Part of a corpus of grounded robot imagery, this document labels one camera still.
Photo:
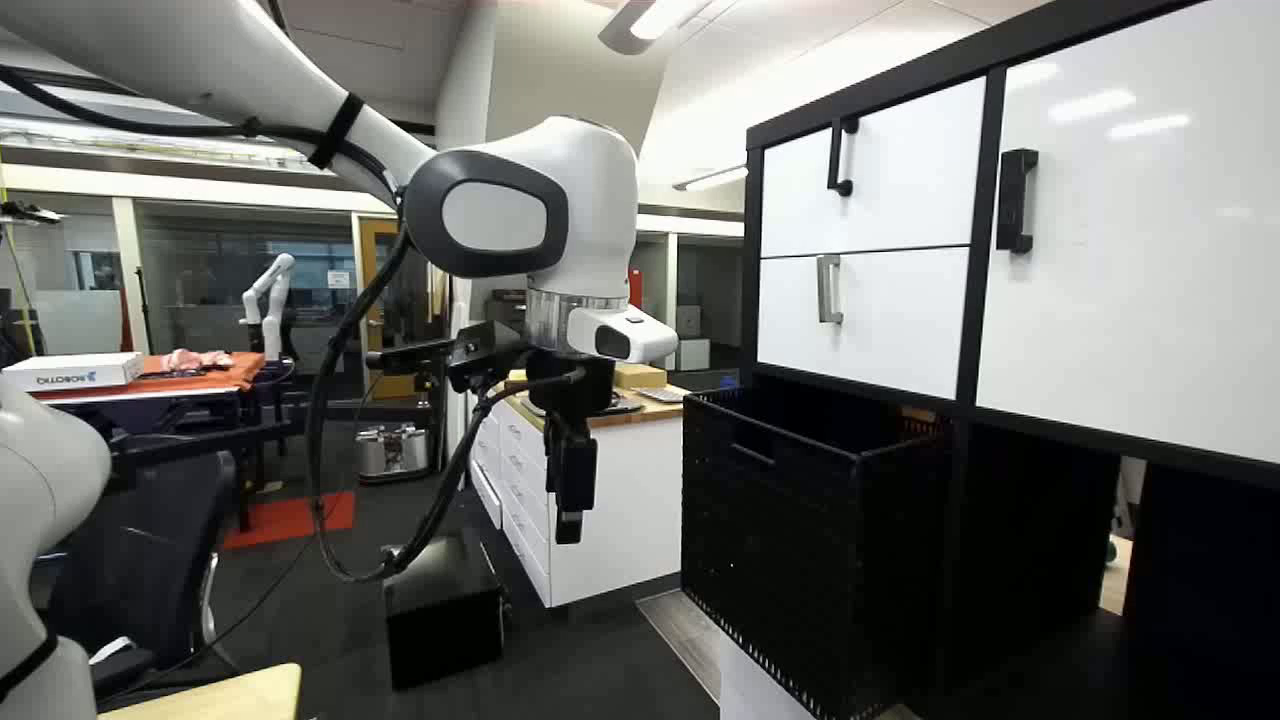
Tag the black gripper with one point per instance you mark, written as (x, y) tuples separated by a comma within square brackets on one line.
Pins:
[(567, 382)]

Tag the black woven container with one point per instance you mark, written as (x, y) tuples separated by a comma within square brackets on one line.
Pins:
[(800, 544)]

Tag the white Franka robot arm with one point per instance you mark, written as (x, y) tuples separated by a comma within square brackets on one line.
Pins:
[(560, 175)]

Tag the small white background robot arm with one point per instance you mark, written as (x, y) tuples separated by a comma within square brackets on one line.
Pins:
[(264, 301)]

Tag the white cabinet with wood top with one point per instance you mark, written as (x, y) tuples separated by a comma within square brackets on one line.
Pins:
[(612, 504)]

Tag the tan box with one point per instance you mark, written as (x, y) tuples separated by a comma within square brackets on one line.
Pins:
[(643, 379)]

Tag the black box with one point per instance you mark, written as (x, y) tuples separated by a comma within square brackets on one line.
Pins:
[(446, 613)]

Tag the silver bin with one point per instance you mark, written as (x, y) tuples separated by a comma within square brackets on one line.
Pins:
[(388, 448)]

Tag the red floor mat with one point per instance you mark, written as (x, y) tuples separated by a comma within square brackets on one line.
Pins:
[(287, 521)]

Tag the red table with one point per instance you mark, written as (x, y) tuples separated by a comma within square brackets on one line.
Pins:
[(202, 382)]

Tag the light wooden table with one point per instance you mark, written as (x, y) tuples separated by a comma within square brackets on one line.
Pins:
[(223, 696)]

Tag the black office chair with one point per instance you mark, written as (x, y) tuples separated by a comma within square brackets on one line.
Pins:
[(146, 560)]

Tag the black shelf unit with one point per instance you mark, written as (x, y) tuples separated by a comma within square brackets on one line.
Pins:
[(983, 332)]

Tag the white flat box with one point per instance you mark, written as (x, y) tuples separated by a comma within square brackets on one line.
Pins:
[(67, 369)]

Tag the white cabinet door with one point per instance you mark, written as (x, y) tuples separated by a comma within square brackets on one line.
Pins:
[(1145, 254)]

